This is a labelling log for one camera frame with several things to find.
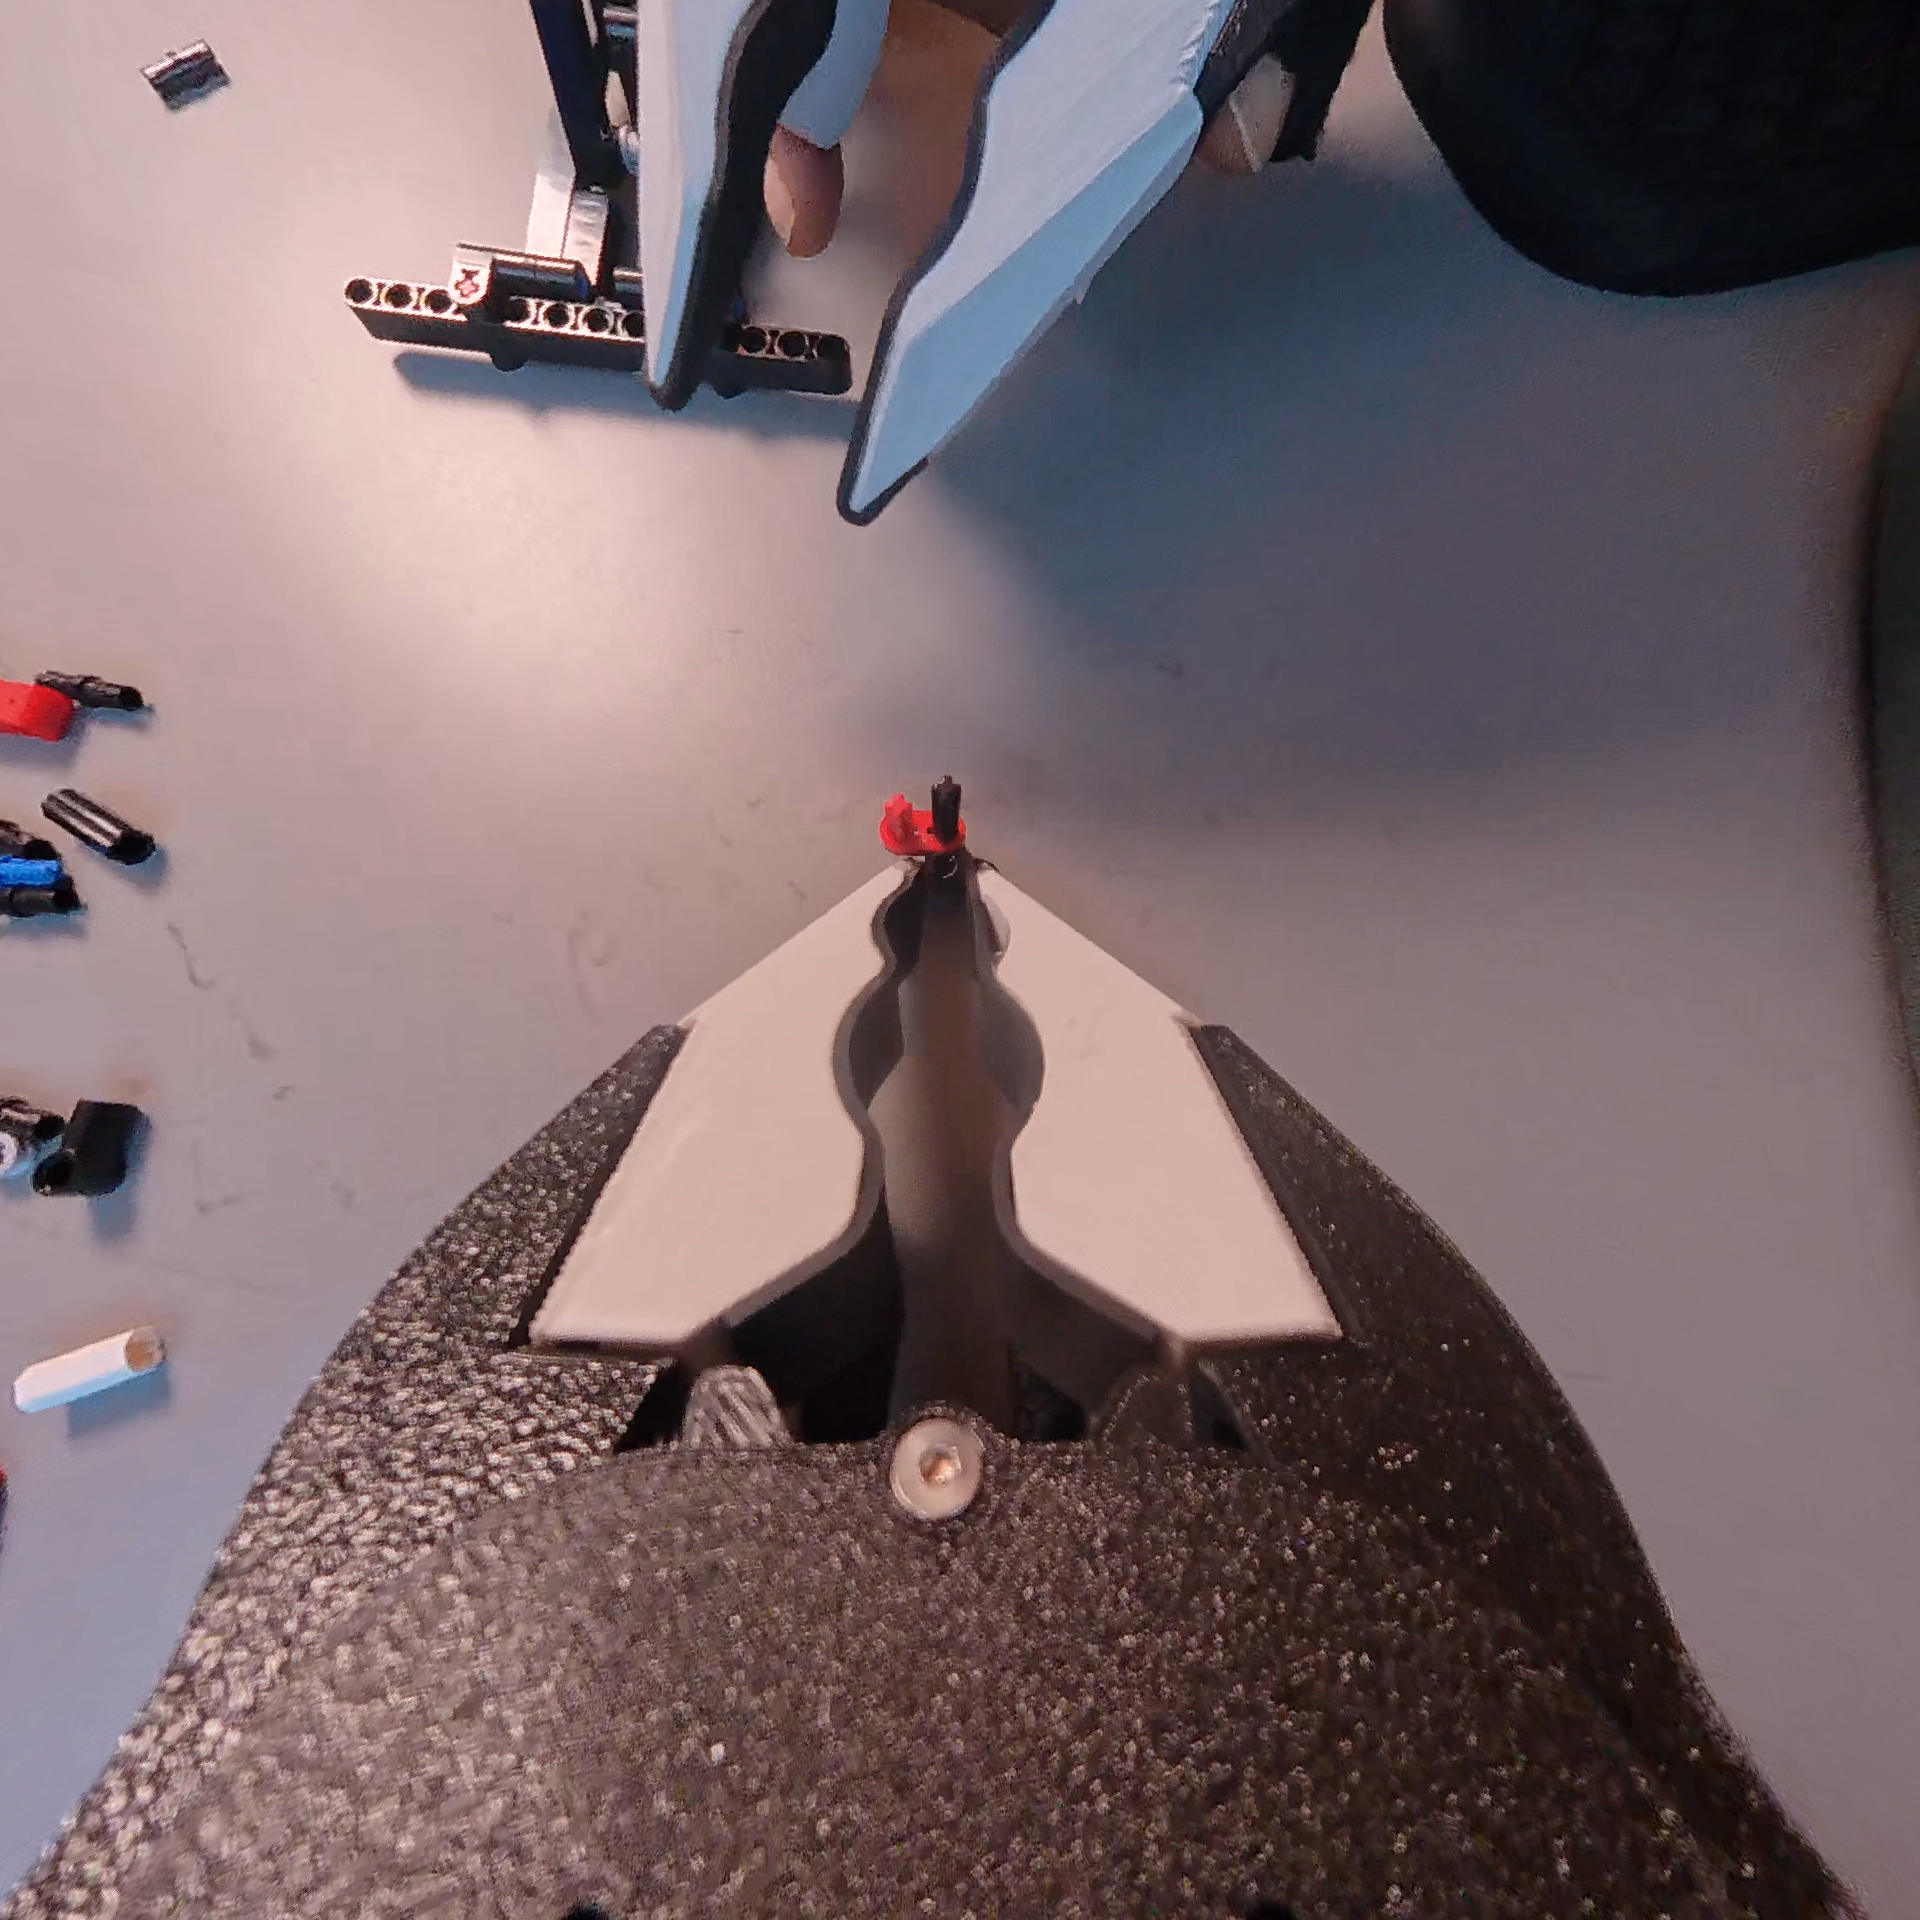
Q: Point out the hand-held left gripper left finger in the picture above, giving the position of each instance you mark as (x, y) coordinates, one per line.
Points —
(704, 1185)

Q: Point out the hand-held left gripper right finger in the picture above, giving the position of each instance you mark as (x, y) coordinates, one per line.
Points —
(1172, 1185)

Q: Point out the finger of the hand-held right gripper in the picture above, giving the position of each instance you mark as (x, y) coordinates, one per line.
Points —
(681, 195)
(1079, 164)

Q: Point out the brick vehicle model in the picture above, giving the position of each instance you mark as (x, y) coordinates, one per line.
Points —
(556, 306)

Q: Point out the grey desk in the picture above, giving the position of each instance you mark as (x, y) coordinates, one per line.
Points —
(452, 674)

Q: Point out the small black brick piece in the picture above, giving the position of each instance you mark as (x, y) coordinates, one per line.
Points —
(185, 76)

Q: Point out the black angle connector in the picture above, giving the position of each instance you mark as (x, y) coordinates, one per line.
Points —
(91, 1148)

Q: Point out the white tube connector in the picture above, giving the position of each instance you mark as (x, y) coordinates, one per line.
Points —
(83, 1369)

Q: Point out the black pin with white tip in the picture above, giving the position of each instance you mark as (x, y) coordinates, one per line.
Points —
(29, 1131)

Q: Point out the black tube connector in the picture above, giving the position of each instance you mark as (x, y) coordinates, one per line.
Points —
(99, 825)

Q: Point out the black and blue pins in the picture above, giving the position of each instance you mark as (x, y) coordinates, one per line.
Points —
(37, 877)

